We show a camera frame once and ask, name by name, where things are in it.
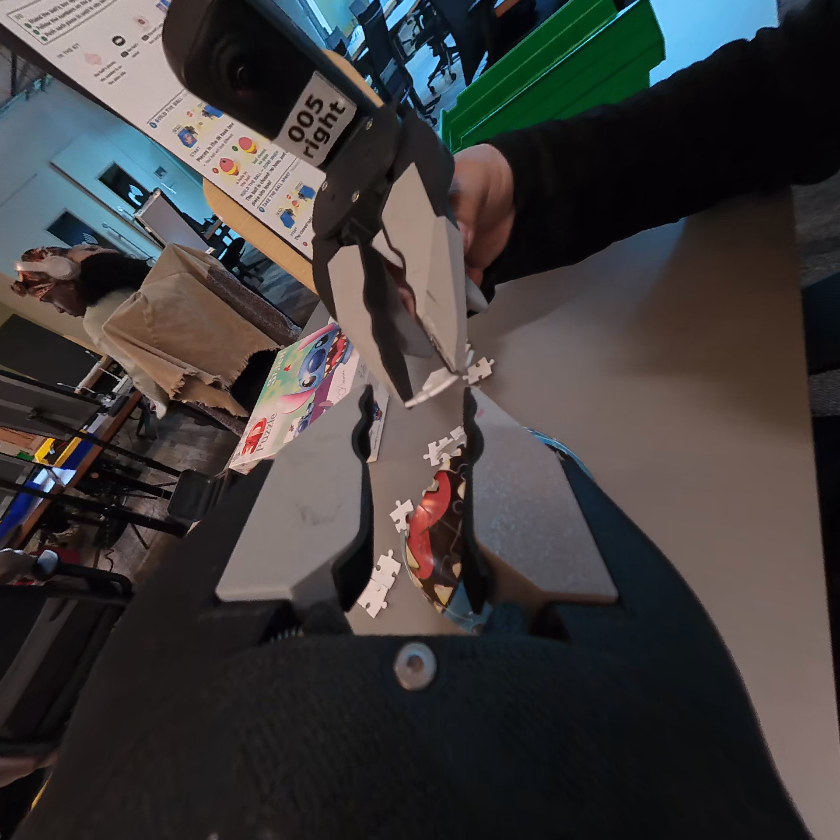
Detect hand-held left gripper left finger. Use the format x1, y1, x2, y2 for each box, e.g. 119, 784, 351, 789
215, 386, 376, 613

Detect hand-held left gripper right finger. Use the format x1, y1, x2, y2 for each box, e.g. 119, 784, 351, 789
458, 387, 620, 614

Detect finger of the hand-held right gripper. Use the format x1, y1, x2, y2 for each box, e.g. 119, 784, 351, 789
379, 163, 471, 376
313, 238, 414, 409

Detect person's right forearm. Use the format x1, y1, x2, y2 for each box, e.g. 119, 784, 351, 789
478, 23, 840, 304

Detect joined white puzzle pieces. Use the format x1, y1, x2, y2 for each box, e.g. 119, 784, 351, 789
357, 550, 403, 619

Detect printed puzzle box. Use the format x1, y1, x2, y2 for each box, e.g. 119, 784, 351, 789
228, 322, 389, 475

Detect person's right hand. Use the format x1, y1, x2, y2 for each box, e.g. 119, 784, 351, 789
449, 143, 517, 286

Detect black stand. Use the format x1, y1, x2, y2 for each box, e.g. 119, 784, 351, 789
0, 469, 221, 546

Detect black office chair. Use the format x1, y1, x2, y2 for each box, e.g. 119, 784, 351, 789
0, 564, 135, 785
348, 0, 473, 122

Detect tan cloth-covered chair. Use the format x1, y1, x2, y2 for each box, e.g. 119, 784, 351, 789
101, 244, 303, 421

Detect green plastic bin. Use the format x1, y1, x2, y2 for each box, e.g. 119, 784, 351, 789
438, 0, 665, 155

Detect instruction sheet on board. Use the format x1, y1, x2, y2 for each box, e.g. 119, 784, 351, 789
0, 0, 388, 296

